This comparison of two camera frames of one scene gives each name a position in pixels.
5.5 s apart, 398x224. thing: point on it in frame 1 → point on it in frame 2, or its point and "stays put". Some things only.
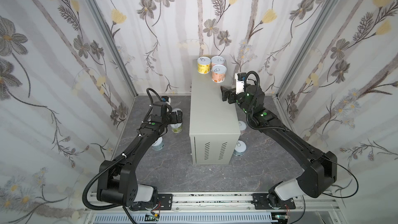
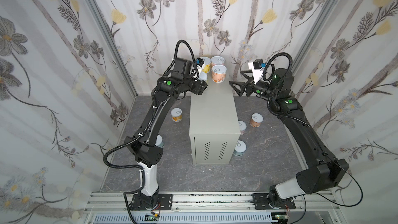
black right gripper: [231, 96] → [247, 88]
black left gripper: [174, 120] → [200, 87]
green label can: [176, 128] → [202, 76]
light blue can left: [158, 145] stays put
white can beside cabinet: [242, 127] stays put
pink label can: [217, 60] stays put
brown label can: [218, 73] stays put
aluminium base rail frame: [309, 210] stays put
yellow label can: [203, 65] stays put
